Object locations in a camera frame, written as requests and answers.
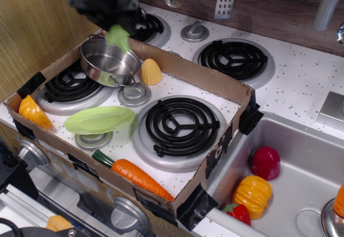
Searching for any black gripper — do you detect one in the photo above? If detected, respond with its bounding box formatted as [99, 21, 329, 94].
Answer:
[69, 0, 147, 36]

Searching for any green toy broccoli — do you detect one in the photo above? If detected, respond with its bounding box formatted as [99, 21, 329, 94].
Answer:
[105, 24, 131, 53]

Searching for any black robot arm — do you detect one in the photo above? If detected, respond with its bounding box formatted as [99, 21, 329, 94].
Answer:
[68, 0, 146, 35]

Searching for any small steel pot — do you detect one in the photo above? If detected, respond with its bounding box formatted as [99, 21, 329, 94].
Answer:
[80, 34, 141, 88]

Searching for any back left black burner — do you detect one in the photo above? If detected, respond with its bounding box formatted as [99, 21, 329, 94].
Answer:
[131, 13, 171, 48]

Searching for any black burner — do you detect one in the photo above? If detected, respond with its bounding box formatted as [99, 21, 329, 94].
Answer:
[192, 38, 276, 89]
[35, 60, 113, 116]
[132, 96, 227, 173]
[131, 13, 171, 48]

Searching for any yellow toy corn cob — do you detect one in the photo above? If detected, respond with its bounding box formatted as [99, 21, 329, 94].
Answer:
[141, 59, 162, 85]

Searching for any silver stove knob top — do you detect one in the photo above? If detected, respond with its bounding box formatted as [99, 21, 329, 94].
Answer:
[181, 21, 210, 43]

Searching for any silver knob base centre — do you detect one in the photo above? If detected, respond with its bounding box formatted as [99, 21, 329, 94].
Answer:
[118, 83, 152, 107]

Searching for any hanging metal spatula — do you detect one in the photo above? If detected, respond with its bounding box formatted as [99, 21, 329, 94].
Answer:
[214, 0, 234, 20]

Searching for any front left black burner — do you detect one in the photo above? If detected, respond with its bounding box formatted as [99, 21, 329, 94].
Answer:
[35, 60, 113, 116]

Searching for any light green plastic plate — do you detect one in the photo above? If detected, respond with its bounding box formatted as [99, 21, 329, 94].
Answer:
[64, 106, 135, 135]

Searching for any front right black burner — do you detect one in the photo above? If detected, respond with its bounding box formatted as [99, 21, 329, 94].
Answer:
[132, 96, 227, 173]

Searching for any back right black burner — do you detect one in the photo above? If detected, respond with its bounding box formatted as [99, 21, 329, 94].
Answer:
[192, 38, 276, 89]

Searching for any silver knob base under plate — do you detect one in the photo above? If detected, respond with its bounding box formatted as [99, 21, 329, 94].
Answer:
[75, 132, 113, 151]

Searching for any orange toy pumpkin half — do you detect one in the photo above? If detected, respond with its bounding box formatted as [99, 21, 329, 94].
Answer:
[18, 95, 54, 130]

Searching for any orange toy carrot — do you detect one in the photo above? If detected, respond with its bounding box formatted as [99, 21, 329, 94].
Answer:
[92, 149, 174, 202]

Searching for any silver oven knob left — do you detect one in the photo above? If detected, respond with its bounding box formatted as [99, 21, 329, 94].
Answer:
[19, 140, 50, 171]

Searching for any silver oven knob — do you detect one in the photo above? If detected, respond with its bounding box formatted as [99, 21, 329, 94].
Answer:
[111, 196, 149, 236]
[19, 140, 50, 171]

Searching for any brown cardboard fence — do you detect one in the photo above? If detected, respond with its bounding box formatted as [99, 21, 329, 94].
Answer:
[5, 40, 254, 233]

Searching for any dark red toy pepper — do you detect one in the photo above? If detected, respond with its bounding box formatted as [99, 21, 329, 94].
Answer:
[251, 146, 281, 181]

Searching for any silver oven knob right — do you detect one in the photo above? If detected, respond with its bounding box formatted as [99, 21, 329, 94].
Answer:
[111, 196, 149, 236]

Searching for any silver faucet spout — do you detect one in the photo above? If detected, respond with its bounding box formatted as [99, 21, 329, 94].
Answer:
[313, 0, 340, 31]

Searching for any yellow toy pumpkin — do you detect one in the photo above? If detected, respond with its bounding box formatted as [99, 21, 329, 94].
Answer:
[232, 176, 273, 219]

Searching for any red toy strawberry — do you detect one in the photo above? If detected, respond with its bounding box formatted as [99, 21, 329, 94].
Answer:
[222, 203, 251, 226]

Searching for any orange toy piece bottom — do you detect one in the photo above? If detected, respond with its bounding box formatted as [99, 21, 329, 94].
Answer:
[45, 215, 73, 232]

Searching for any silver toy sink basin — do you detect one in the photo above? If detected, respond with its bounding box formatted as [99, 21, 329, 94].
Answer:
[206, 112, 343, 236]

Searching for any orange toy in sink corner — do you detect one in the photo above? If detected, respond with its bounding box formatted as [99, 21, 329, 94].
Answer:
[333, 185, 344, 217]

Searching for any silver faucet base plate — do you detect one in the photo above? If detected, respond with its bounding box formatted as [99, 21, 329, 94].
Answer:
[317, 91, 343, 132]

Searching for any silver sink drain ring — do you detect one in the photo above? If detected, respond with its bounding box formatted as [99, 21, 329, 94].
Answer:
[320, 198, 344, 237]

